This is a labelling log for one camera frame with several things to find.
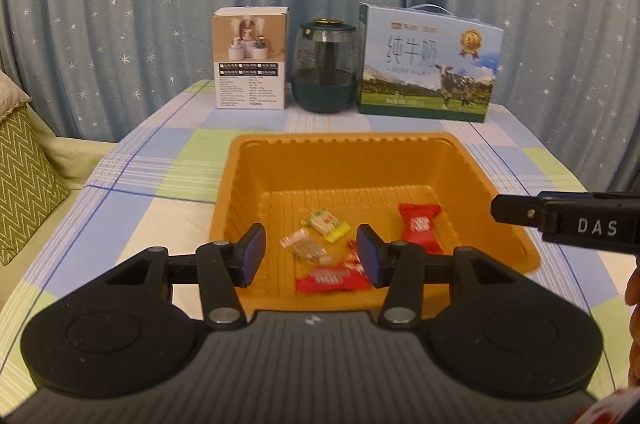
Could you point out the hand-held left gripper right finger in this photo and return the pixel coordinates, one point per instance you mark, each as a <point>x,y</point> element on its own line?
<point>367,254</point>

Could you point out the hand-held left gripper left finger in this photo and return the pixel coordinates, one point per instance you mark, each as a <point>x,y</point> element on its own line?
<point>255,254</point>

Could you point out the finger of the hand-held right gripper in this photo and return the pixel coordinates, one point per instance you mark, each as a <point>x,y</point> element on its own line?
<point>517,210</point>

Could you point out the red snack packet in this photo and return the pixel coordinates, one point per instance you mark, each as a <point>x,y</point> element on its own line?
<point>353,256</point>
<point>420,226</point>
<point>330,281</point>

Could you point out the clear brown candy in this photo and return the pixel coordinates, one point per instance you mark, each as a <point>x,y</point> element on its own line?
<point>302,246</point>

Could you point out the small yellow candy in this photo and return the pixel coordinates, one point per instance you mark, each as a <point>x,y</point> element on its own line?
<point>326,224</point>

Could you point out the orange plastic tray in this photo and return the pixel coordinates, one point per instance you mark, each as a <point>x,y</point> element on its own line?
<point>350,164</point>

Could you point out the person's right hand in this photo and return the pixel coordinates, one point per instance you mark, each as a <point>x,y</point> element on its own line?
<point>634,334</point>

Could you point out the plaid tablecloth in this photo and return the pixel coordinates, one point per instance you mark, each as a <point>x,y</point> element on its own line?
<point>150,174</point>

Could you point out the blue milk carton box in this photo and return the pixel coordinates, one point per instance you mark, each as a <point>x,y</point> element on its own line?
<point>425,64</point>

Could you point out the red patterned cloth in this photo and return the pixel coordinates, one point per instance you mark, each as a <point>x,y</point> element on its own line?
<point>610,411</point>

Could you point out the dark glass jar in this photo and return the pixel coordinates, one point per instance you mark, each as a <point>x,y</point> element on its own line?
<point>325,69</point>

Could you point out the small white product box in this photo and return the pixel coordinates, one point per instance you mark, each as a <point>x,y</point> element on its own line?
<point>250,59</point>

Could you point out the cream sofa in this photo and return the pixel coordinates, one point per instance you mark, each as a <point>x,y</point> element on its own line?
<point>65,164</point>

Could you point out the green zigzag cushion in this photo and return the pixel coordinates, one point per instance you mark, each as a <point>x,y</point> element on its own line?
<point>25,179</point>

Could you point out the blue star curtain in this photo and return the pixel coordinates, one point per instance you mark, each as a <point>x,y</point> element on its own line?
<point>125,4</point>

